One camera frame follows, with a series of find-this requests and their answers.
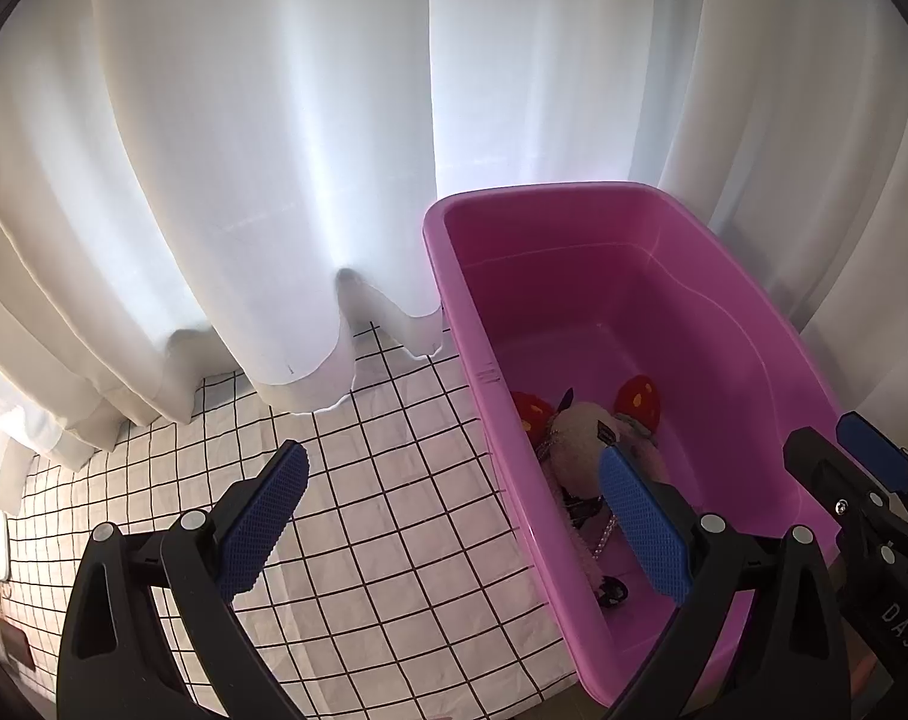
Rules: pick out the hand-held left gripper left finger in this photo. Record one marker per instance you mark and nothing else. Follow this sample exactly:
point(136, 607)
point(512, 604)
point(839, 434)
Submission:
point(263, 525)

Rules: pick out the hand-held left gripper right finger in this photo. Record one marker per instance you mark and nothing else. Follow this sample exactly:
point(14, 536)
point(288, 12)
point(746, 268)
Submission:
point(645, 532)

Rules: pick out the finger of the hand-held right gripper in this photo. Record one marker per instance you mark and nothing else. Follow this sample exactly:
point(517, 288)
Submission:
point(870, 450)
point(821, 476)

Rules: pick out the pink strawberry headband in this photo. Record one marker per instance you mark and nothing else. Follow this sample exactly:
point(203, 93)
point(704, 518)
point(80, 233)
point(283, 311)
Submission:
point(638, 399)

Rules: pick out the pink plastic bin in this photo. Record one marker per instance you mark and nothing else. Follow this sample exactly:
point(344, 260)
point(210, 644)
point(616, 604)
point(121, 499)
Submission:
point(649, 292)

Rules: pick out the white black-checked tablecloth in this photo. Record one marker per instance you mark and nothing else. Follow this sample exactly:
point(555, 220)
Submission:
point(394, 525)

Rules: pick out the white sheer curtain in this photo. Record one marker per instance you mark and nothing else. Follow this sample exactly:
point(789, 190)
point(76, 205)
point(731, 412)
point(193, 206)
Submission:
point(349, 127)

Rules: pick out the dark wall socket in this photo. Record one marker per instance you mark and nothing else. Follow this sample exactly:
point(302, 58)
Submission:
point(19, 645)

